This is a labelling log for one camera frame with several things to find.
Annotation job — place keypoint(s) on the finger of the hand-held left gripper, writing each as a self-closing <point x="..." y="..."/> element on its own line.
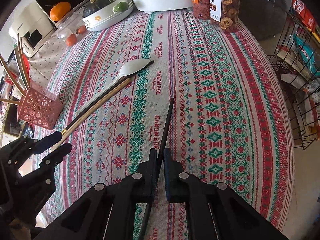
<point x="58" y="155"/>
<point x="48" y="141"/>

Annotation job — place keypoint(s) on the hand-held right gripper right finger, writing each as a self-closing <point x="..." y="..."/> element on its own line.
<point x="171" y="177"/>

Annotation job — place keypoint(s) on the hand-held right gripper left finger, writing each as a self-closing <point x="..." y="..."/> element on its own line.
<point x="150" y="177"/>

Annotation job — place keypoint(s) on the pink perforated utensil holder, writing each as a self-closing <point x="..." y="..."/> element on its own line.
<point x="40" y="110"/>

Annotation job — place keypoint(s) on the black chopstick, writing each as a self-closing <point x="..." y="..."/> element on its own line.
<point x="167" y="120"/>
<point x="100" y="99"/>

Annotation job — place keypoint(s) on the patterned bamboo chopstick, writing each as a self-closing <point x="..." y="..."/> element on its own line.
<point x="25" y="67"/>
<point x="20" y="70"/>
<point x="100" y="105"/>

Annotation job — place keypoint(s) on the white plastic spoon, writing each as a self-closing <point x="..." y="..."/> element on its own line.
<point x="130" y="68"/>

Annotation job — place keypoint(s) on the striped patterned tablecloth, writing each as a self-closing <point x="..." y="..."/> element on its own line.
<point x="200" y="105"/>

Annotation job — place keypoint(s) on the white small-flower cloth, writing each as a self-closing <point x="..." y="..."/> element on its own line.
<point x="47" y="55"/>

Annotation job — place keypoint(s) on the small tangerine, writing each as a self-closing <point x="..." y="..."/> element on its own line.
<point x="71" y="40"/>
<point x="82" y="29"/>

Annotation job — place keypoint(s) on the cream air fryer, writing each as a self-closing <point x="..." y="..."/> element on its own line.
<point x="30" y="32"/>

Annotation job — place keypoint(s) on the glass jar with wooden lid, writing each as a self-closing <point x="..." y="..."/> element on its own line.
<point x="67" y="27"/>

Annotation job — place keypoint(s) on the large orange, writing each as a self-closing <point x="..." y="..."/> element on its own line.
<point x="60" y="11"/>

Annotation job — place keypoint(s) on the white plate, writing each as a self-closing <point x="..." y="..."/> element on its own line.
<point x="112" y="23"/>

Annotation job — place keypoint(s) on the dark green kabocha squash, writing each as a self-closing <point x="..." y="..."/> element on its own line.
<point x="98" y="6"/>

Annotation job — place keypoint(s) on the jar of dried fruit slices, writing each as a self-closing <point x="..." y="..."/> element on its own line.
<point x="226" y="10"/>

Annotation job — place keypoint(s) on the jar of red goji berries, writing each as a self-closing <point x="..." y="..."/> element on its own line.
<point x="201" y="2"/>

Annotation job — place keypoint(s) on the grey refrigerator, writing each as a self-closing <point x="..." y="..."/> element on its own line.
<point x="265" y="20"/>

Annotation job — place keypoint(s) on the blue snack packet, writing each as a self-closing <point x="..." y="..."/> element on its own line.
<point x="305" y="51"/>

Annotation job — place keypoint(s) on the red snack packages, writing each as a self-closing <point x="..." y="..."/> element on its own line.
<point x="303" y="11"/>

